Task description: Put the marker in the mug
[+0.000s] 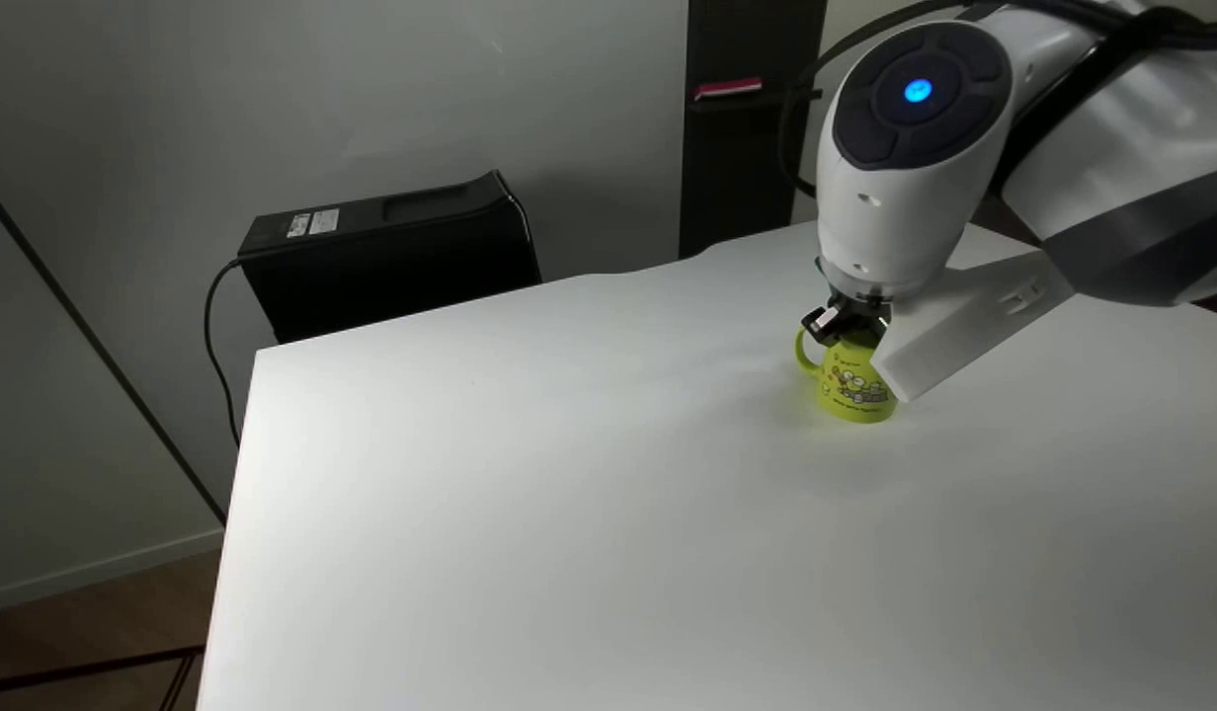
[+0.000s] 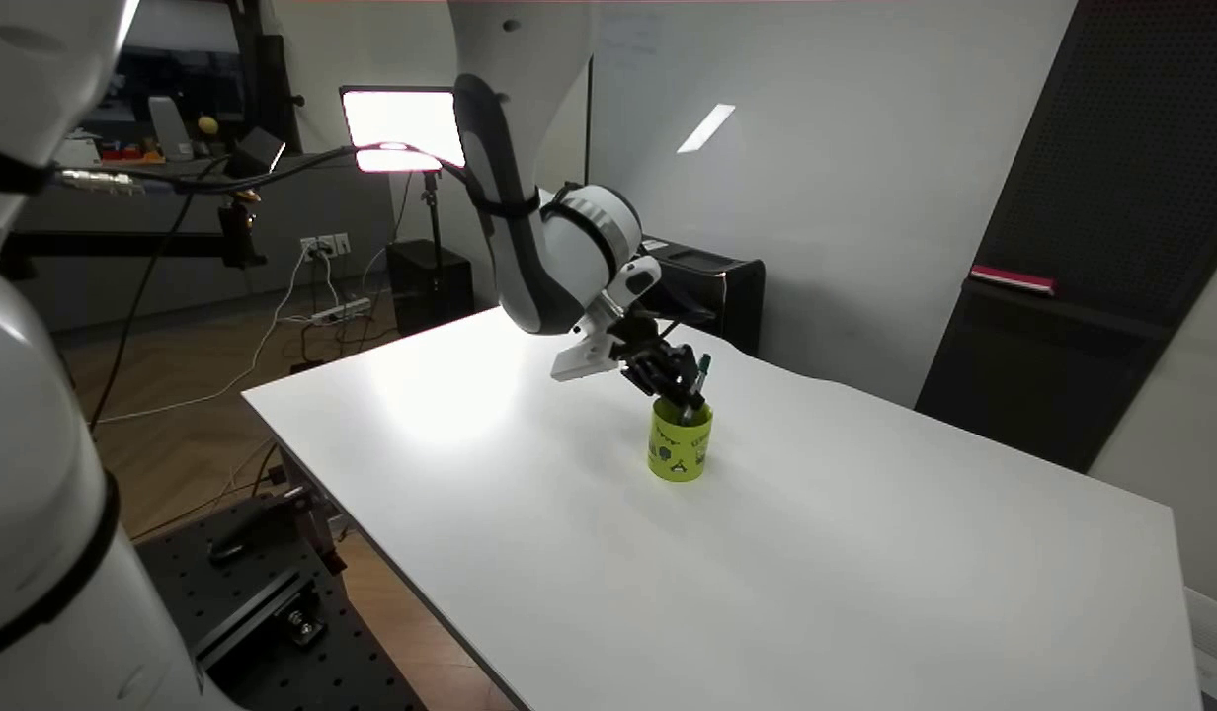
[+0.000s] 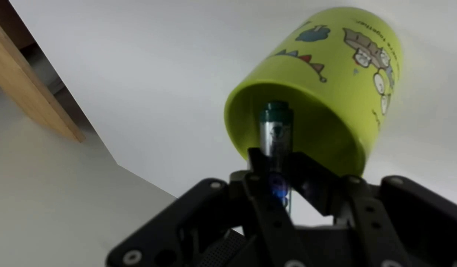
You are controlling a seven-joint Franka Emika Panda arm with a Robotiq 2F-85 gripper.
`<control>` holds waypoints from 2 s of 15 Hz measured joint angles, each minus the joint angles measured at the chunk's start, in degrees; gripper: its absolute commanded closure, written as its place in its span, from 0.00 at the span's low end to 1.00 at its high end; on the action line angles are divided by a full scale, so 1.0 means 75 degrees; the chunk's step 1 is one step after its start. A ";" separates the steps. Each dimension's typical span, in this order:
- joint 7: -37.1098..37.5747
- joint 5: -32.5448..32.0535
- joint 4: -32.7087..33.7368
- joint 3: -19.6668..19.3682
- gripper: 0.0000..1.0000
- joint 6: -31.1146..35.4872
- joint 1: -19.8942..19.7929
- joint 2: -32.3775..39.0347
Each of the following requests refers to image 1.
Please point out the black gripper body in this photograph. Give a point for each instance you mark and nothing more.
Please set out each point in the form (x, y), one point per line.
(865, 312)

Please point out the black computer case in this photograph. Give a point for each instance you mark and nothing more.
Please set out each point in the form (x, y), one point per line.
(385, 259)

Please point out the black tall cabinet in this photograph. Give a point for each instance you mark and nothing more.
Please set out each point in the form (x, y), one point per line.
(747, 145)

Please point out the lime green mug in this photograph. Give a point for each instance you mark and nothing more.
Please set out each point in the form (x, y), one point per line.
(847, 387)

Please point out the black tripod stand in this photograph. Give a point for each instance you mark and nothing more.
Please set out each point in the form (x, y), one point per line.
(97, 345)

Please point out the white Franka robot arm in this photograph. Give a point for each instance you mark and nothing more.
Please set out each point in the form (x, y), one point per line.
(900, 183)

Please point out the pink flat item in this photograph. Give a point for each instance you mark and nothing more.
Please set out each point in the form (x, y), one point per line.
(730, 89)

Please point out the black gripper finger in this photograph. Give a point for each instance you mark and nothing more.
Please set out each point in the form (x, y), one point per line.
(824, 325)

